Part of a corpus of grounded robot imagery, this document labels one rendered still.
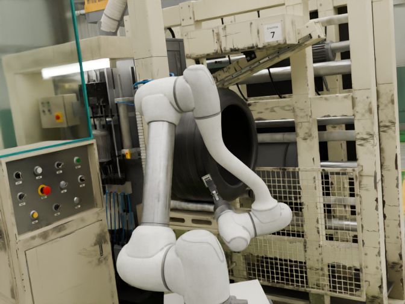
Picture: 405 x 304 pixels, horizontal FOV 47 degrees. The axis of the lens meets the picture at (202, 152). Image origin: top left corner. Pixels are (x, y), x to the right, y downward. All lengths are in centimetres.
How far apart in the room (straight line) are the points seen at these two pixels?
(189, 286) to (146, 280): 16
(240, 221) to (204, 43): 110
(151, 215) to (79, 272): 94
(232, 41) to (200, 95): 87
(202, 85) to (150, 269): 65
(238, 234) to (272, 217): 15
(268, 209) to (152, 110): 58
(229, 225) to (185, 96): 52
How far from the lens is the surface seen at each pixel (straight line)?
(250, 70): 258
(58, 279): 243
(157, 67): 247
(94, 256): 256
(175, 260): 153
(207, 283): 151
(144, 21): 248
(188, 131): 211
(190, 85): 166
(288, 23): 239
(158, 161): 166
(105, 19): 305
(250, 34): 243
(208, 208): 228
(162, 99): 170
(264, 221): 184
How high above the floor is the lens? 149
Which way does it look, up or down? 8 degrees down
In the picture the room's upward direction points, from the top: 6 degrees counter-clockwise
